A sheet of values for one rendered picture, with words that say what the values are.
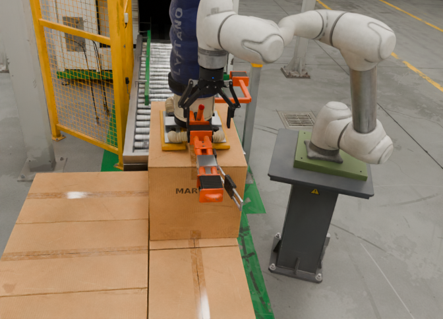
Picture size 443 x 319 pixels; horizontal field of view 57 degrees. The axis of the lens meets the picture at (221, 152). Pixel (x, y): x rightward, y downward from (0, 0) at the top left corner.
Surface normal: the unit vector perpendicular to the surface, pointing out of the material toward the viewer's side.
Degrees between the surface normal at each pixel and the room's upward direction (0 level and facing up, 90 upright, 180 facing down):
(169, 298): 0
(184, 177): 90
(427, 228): 0
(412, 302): 0
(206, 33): 96
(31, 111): 90
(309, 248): 90
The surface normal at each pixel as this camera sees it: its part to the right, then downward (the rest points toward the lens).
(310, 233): -0.23, 0.50
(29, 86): 0.15, 0.54
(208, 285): 0.07, -0.84
